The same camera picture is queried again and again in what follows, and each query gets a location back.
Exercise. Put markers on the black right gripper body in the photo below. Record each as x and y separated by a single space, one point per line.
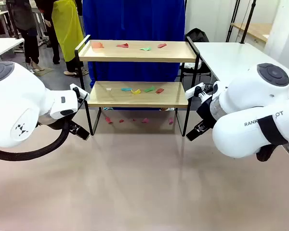
204 113

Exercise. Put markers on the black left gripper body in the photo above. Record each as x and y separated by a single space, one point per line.
53 125

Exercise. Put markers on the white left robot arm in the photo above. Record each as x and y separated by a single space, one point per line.
19 101

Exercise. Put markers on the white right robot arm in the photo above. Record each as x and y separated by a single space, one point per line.
243 134

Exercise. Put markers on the bystander bare hand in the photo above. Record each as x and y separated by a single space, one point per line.
48 23

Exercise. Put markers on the white crumpled scrap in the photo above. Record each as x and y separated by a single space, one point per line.
169 109

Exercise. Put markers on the cyan crumpled scrap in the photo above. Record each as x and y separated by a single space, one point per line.
107 108

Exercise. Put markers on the pink paper scrap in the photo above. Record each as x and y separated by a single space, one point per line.
145 120

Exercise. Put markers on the large white table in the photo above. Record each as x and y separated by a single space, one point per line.
226 57

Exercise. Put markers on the cyan paper scrap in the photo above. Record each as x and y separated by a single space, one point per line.
125 89

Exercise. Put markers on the yellow paper scrap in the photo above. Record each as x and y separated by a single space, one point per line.
136 91

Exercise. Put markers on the black office chair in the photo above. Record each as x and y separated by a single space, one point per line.
197 36

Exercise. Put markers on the orange paper scrap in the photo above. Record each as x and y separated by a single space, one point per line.
97 45

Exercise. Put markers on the white side table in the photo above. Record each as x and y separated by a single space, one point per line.
4 47

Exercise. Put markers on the person in yellow apron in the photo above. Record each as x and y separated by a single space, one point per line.
67 29

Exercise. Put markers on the light wooden table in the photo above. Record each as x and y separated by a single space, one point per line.
257 31

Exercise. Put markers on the person in black clothes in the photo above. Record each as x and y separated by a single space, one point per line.
24 14

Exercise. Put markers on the person in blue hoodie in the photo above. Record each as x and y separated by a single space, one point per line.
135 21

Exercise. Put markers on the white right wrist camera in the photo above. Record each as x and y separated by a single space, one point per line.
191 92

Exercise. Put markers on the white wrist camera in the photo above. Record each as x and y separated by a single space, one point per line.
83 93
191 92

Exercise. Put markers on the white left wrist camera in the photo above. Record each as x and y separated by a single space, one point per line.
83 93

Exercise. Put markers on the black frame wooden shelf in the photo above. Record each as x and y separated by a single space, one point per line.
135 56

